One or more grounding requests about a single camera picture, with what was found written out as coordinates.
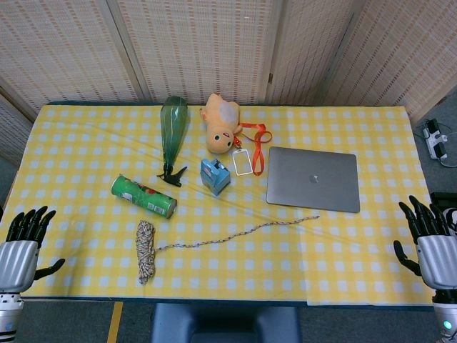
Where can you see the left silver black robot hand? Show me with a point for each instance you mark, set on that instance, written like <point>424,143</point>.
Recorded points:
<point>18,264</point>

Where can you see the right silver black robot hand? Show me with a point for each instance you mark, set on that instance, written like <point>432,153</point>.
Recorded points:
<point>437,261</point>

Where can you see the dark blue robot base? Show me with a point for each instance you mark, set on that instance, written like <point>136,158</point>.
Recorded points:
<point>225,323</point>

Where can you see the black white shoe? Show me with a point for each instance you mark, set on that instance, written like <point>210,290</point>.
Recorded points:
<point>452,218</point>

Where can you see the black floor box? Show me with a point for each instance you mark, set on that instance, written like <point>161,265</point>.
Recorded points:
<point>444,198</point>

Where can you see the yellow floor tape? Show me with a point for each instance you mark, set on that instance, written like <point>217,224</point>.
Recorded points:
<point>115,323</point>

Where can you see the white power strip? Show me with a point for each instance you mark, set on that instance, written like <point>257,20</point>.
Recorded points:
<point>435,141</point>

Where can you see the green chip can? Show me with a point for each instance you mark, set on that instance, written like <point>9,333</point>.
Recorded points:
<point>143,196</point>

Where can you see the grey laptop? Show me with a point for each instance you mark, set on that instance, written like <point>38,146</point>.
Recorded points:
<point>314,178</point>

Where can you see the yellow checkered tablecloth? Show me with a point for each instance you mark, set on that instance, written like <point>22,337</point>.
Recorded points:
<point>250,257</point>

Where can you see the green spray bottle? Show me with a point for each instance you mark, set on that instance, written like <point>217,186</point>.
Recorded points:
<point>174,125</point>

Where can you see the small blue cardboard box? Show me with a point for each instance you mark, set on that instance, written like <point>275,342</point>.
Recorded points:
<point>214,178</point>

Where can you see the clear badge holder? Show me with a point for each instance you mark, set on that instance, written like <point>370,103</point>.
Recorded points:
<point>242,162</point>

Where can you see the orange plush toy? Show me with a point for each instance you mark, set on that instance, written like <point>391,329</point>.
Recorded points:
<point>221,121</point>

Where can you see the bamboo folding screen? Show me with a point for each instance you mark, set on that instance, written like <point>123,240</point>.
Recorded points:
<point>200,46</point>

